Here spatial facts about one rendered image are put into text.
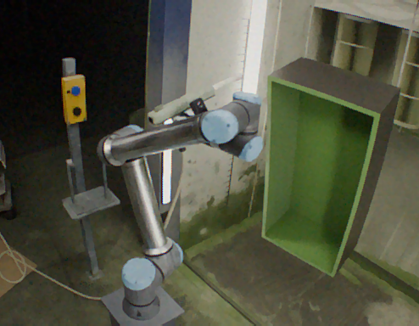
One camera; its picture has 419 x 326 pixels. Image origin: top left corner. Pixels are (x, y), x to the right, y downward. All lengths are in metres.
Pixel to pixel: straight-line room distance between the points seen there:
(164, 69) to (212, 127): 1.08
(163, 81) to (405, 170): 2.11
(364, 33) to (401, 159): 1.10
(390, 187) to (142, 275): 2.23
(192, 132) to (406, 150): 2.41
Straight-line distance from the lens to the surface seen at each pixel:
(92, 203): 2.17
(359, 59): 2.92
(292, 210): 2.69
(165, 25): 1.96
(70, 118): 1.98
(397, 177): 3.12
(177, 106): 1.30
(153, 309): 1.71
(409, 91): 2.74
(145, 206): 1.53
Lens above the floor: 2.06
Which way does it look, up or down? 29 degrees down
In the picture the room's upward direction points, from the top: 5 degrees clockwise
